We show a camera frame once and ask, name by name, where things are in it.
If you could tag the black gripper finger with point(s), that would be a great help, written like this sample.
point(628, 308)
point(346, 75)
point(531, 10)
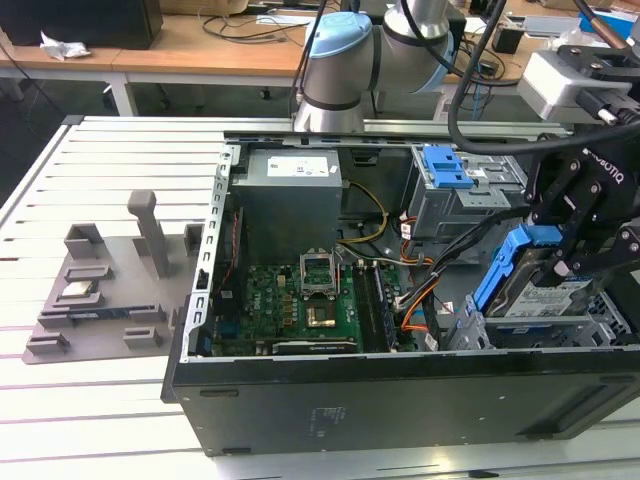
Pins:
point(560, 185)
point(620, 245)

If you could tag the hard disk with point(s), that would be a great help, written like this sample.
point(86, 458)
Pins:
point(545, 300)

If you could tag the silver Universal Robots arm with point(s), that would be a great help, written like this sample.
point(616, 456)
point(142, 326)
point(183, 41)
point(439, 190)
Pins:
point(330, 75)

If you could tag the grey metal disk bay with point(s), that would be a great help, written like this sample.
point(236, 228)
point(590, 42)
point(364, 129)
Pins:
point(540, 332)

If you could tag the grey metal drive cage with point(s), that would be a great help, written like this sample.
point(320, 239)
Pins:
point(450, 210)

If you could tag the blue drive cage latch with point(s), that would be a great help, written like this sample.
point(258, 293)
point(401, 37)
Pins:
point(445, 167)

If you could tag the clear plastic bag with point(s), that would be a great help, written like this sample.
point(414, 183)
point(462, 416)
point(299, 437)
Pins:
point(567, 37)

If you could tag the small black box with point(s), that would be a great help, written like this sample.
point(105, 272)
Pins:
point(510, 41)

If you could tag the grey tray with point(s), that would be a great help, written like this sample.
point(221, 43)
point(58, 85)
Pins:
point(550, 25)

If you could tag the blue cardboard box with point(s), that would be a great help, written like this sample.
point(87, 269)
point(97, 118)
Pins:
point(586, 22)

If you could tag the black desktop computer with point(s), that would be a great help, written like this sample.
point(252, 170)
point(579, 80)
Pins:
point(460, 25)

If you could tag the black RAM slot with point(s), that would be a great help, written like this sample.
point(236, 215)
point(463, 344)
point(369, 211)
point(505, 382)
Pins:
point(364, 310)
point(377, 310)

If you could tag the CPU socket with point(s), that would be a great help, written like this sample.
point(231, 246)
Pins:
point(321, 316)

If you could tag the grey power supply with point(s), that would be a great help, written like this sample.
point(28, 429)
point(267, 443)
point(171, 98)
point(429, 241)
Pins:
point(285, 210)

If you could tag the black graphics card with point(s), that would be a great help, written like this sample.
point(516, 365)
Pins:
point(315, 346)

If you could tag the black open PC case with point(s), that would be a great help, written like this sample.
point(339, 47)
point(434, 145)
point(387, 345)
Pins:
point(350, 400)

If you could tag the green motherboard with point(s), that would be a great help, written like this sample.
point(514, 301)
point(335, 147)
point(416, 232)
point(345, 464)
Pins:
point(270, 300)

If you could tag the brown cardboard box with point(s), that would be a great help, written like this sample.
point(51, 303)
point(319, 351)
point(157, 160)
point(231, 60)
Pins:
point(200, 6)

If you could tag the wooden desk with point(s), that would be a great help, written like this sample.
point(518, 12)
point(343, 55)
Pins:
point(175, 60)

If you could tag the RAM stick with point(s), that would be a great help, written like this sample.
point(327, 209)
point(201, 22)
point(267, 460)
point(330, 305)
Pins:
point(100, 315)

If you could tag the silver CPU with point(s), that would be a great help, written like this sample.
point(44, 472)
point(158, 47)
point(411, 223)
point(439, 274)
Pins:
point(79, 290)

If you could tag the black computer tower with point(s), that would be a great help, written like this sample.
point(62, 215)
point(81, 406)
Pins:
point(75, 20)

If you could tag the crumpled white paper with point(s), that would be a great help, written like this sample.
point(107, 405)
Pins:
point(65, 49)

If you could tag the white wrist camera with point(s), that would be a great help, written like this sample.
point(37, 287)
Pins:
point(555, 82)

